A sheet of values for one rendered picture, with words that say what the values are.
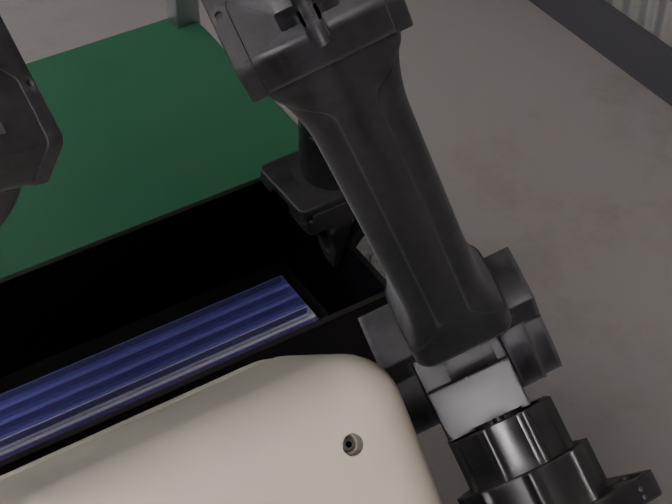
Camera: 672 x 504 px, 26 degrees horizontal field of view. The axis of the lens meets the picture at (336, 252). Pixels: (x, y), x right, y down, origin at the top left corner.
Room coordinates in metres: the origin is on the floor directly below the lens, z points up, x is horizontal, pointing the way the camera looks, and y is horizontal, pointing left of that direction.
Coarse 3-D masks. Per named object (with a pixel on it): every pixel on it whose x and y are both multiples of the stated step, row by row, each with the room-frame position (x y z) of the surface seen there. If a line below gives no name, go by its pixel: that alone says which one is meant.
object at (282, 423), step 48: (240, 384) 0.50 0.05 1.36; (288, 384) 0.47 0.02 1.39; (336, 384) 0.47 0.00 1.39; (384, 384) 0.48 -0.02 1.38; (144, 432) 0.46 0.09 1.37; (192, 432) 0.44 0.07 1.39; (240, 432) 0.44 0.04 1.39; (288, 432) 0.44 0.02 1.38; (336, 432) 0.45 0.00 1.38; (384, 432) 0.45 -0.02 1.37; (0, 480) 0.47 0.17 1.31; (48, 480) 0.42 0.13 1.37; (96, 480) 0.41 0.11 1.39; (144, 480) 0.41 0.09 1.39; (192, 480) 0.41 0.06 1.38; (240, 480) 0.42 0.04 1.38; (288, 480) 0.43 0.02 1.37; (336, 480) 0.43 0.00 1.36; (384, 480) 0.44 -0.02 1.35; (432, 480) 0.45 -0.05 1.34
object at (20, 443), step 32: (256, 288) 0.88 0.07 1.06; (288, 288) 0.88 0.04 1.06; (192, 320) 0.84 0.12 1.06; (224, 320) 0.84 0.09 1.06; (256, 320) 0.84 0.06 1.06; (288, 320) 0.84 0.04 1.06; (128, 352) 0.80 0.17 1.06; (160, 352) 0.80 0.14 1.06; (192, 352) 0.80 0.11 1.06; (224, 352) 0.80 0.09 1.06; (32, 384) 0.77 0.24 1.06; (64, 384) 0.77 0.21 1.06; (96, 384) 0.77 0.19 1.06; (128, 384) 0.77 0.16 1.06; (160, 384) 0.77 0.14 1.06; (0, 416) 0.74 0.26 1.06; (32, 416) 0.74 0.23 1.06; (64, 416) 0.74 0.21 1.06; (96, 416) 0.74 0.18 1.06; (0, 448) 0.70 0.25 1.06
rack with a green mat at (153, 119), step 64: (192, 0) 1.44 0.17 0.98; (64, 64) 1.36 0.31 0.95; (128, 64) 1.36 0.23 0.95; (192, 64) 1.36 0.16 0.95; (64, 128) 1.24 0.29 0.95; (128, 128) 1.24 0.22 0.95; (192, 128) 1.24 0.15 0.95; (256, 128) 1.24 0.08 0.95; (64, 192) 1.13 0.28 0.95; (128, 192) 1.13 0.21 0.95; (192, 192) 1.13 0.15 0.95; (0, 256) 1.04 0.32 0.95
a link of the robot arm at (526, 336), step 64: (256, 0) 0.51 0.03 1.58; (320, 0) 0.51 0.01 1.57; (384, 0) 0.50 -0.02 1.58; (256, 64) 0.49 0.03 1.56; (320, 64) 0.50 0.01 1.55; (384, 64) 0.51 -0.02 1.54; (320, 128) 0.51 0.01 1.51; (384, 128) 0.52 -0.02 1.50; (384, 192) 0.54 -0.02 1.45; (384, 256) 0.55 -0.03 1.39; (448, 256) 0.57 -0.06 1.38; (512, 256) 0.64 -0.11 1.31; (384, 320) 0.62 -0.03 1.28; (448, 320) 0.58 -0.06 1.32; (512, 320) 0.62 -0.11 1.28
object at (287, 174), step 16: (304, 128) 0.86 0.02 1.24; (304, 144) 0.86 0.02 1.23; (288, 160) 0.88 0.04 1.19; (304, 160) 0.86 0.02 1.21; (320, 160) 0.85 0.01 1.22; (272, 176) 0.86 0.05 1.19; (288, 176) 0.86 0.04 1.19; (304, 176) 0.86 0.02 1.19; (320, 176) 0.85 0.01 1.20; (288, 192) 0.84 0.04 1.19; (304, 192) 0.84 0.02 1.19; (320, 192) 0.84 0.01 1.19; (336, 192) 0.84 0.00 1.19; (304, 208) 0.83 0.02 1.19; (320, 208) 0.83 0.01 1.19
